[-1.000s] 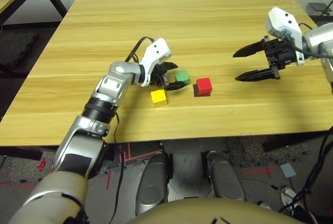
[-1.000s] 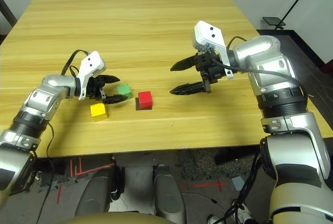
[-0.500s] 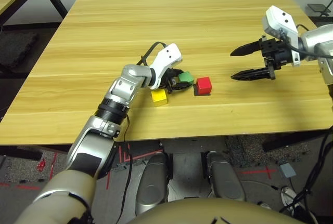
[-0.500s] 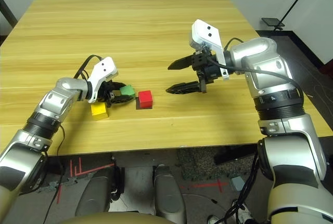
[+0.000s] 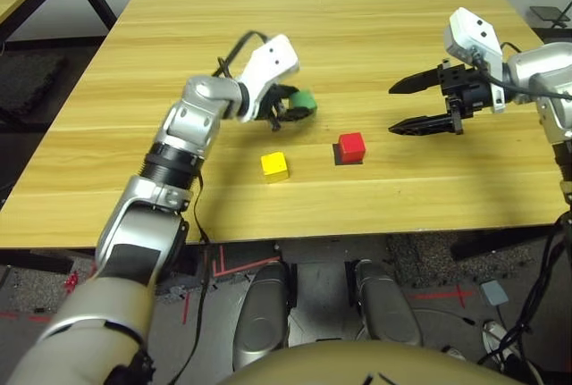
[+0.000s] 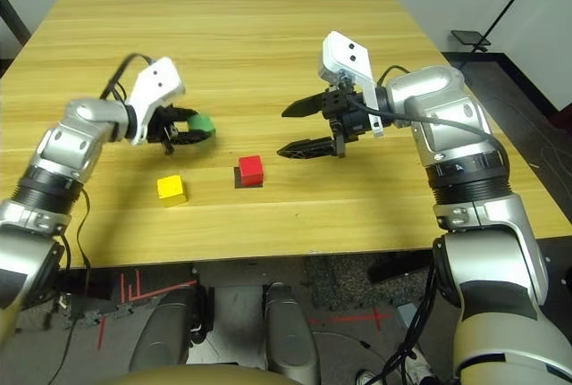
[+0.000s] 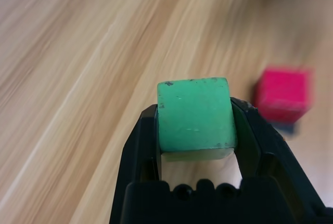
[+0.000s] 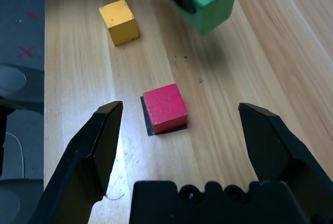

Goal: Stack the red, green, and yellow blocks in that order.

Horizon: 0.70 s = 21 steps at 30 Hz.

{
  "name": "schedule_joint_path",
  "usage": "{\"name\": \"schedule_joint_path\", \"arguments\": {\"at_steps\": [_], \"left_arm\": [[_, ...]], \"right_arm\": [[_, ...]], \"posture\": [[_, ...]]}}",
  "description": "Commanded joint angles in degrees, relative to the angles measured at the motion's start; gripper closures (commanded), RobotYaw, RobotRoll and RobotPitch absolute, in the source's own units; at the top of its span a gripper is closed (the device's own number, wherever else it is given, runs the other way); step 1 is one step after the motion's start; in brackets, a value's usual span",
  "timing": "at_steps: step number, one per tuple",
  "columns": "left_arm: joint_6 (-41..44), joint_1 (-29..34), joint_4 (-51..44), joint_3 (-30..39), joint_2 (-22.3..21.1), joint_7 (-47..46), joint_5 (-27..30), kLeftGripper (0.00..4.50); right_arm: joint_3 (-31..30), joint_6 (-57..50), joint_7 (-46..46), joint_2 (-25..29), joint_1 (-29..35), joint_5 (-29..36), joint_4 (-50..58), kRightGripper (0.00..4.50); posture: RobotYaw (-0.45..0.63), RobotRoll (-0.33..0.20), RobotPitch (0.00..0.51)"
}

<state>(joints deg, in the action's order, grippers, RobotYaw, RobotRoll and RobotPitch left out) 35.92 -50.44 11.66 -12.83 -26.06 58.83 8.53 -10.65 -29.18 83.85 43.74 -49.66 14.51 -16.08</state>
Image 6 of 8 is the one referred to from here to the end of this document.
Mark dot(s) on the black square tape marker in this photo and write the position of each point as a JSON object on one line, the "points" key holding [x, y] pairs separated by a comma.
{"points": [[237, 184]]}

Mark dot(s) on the black metal frame bar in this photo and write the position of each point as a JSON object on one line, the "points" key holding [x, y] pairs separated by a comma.
{"points": [[13, 19]]}

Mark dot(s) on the grey right robot leg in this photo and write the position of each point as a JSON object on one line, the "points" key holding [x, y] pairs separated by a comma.
{"points": [[286, 336]]}

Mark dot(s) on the grey robot leg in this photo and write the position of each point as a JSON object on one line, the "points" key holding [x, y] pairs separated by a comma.
{"points": [[161, 336], [286, 336]]}

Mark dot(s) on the red wooden block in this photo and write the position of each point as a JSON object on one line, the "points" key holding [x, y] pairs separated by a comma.
{"points": [[250, 169]]}

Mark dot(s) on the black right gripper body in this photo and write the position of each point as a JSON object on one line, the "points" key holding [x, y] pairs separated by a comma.
{"points": [[353, 119]]}

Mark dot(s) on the grey left robot leg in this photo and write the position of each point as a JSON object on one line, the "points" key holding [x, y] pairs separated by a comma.
{"points": [[161, 336]]}

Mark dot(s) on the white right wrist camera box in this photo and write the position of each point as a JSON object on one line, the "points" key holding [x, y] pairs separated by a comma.
{"points": [[346, 56]]}

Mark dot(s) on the black speckled floor mat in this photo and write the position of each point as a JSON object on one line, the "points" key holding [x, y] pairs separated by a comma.
{"points": [[339, 282]]}

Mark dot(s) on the red floor tape cross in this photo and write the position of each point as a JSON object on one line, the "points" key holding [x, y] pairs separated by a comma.
{"points": [[377, 319]]}

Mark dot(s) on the red angled floor tape lines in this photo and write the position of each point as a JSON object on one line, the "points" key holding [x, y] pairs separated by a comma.
{"points": [[134, 293]]}

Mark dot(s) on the short red floor tape strip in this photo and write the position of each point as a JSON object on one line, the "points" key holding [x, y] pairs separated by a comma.
{"points": [[102, 333]]}

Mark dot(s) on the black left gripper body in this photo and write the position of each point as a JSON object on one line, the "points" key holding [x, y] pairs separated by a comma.
{"points": [[161, 128]]}

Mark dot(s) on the small grey floor box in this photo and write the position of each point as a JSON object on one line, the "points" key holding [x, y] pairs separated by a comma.
{"points": [[406, 313]]}

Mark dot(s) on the yellow wooden block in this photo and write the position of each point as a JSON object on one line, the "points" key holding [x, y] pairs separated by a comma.
{"points": [[171, 190]]}

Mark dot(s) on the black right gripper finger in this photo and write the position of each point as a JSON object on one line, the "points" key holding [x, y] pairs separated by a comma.
{"points": [[306, 107], [313, 148]]}

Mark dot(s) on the black tripod holder plate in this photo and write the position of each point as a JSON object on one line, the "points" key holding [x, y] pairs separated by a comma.
{"points": [[469, 38]]}

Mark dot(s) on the olive robot torso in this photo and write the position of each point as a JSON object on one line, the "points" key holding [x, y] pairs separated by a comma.
{"points": [[192, 378]]}

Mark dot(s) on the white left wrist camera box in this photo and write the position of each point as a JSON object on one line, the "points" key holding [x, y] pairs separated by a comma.
{"points": [[154, 86]]}

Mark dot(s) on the green wooden block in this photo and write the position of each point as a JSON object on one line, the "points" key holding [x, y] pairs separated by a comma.
{"points": [[201, 123]]}

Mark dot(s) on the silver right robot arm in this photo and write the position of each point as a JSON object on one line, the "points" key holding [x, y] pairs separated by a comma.
{"points": [[447, 103]]}

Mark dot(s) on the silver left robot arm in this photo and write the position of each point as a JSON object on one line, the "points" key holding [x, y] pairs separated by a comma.
{"points": [[67, 148]]}

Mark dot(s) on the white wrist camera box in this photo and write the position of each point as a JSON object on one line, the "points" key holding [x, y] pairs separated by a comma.
{"points": [[154, 86], [346, 56]]}

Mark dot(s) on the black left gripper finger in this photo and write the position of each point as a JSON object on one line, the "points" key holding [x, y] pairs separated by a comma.
{"points": [[183, 113], [187, 137]]}

